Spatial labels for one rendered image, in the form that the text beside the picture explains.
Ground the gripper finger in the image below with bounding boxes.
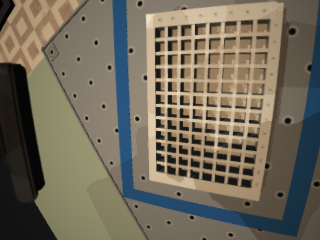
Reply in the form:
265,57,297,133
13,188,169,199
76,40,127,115
0,63,45,203

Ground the blue tape outline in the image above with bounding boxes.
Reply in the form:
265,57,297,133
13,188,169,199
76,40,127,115
112,0,320,237

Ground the beige well plate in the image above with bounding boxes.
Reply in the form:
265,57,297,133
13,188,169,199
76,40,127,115
146,1,284,201

